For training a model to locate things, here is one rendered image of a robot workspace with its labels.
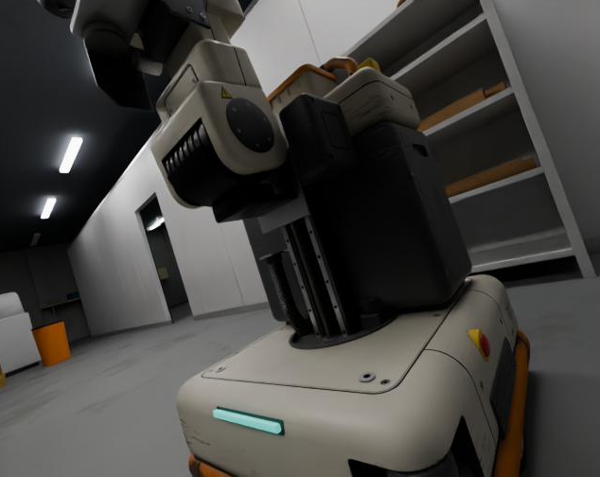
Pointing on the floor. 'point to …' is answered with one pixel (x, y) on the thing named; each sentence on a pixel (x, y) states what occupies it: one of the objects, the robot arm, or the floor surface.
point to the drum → (52, 343)
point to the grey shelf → (478, 129)
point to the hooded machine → (8, 334)
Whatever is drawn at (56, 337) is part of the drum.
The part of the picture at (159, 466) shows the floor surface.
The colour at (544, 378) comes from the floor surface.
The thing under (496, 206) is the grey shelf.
